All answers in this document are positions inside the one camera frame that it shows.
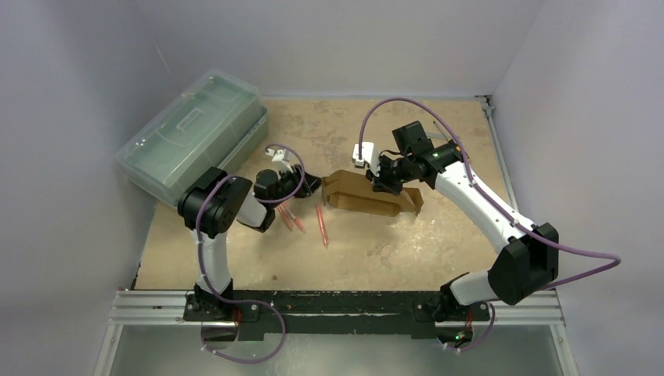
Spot yellow black screwdriver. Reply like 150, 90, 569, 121
432, 121, 463, 153

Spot aluminium frame rail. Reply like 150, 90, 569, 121
93, 291, 241, 375

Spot clear plastic storage box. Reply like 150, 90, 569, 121
116, 69, 268, 208

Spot red pen with label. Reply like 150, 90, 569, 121
282, 203, 306, 233

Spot brown cardboard box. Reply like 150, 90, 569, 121
321, 170, 424, 217

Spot silver wrench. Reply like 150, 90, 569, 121
426, 132, 449, 142

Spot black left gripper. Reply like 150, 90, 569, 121
269, 164, 323, 208

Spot pink pen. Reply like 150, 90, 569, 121
276, 204, 294, 231

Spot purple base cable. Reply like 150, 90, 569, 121
199, 302, 288, 365

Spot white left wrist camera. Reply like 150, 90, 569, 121
265, 147, 293, 172

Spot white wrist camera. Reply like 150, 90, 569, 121
265, 147, 293, 172
352, 142, 381, 176

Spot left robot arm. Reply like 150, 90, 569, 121
177, 164, 322, 320

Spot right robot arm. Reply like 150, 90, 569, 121
366, 121, 559, 319

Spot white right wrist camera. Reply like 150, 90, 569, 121
352, 142, 381, 176

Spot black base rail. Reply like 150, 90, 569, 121
182, 275, 491, 344

